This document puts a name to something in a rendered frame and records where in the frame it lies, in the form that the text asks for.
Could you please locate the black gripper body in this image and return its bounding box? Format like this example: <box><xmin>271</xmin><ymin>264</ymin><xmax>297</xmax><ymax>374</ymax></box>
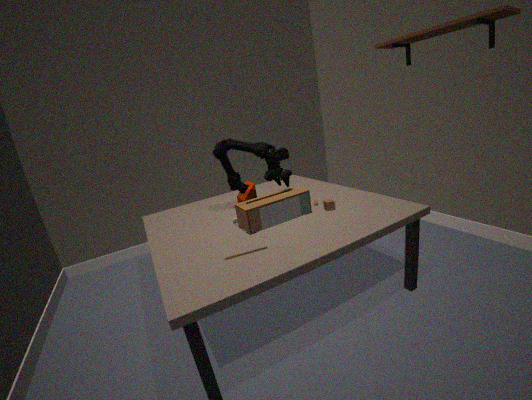
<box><xmin>268</xmin><ymin>161</ymin><xmax>292</xmax><ymax>180</ymax></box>

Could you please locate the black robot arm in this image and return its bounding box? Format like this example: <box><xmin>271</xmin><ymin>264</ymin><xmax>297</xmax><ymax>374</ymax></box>
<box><xmin>212</xmin><ymin>139</ymin><xmax>289</xmax><ymax>194</ymax></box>

